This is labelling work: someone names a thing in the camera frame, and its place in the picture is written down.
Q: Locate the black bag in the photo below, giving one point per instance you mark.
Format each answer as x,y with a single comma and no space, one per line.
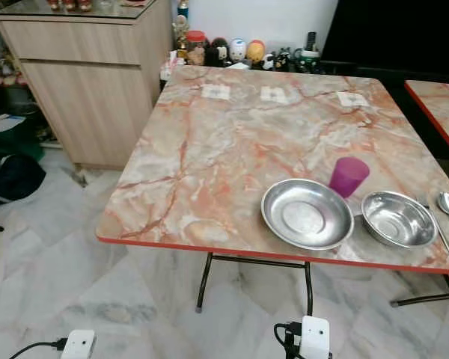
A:
15,178

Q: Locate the white paper marker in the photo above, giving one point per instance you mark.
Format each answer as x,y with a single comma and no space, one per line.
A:
215,91
274,94
352,99

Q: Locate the white toy figure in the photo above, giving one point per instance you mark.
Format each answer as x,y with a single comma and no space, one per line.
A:
238,49

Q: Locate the green mug with remote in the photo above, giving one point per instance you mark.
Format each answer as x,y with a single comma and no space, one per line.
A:
309,57

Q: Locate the small panda toy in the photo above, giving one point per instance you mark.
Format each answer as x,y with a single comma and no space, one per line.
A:
281,60

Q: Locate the white tissue pack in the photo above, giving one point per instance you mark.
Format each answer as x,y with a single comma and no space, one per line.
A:
170,67

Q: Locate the marble folding table with red edge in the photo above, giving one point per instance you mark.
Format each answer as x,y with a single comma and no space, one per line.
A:
441,112

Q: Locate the round steel plate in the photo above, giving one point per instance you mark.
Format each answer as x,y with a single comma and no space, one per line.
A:
307,215

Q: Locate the dark metal table legs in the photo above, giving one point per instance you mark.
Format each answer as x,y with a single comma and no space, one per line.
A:
308,288

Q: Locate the steel bowl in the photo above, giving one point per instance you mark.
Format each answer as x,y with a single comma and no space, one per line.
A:
399,219

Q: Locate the red-lidded jar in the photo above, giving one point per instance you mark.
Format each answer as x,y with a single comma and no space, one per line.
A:
195,46

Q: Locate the purple plastic cup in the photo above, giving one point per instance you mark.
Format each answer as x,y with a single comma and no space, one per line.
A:
349,176

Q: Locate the light wooden cabinet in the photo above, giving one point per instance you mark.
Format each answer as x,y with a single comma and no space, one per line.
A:
93,86

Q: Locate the black screen panel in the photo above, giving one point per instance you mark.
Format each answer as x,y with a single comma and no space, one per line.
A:
396,34

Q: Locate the green cloth bag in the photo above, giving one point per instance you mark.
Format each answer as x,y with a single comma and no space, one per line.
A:
15,134

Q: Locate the yellow toy figure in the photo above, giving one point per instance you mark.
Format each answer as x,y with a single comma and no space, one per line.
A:
256,51

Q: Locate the black toy figure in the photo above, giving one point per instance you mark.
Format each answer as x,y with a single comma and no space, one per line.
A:
218,52

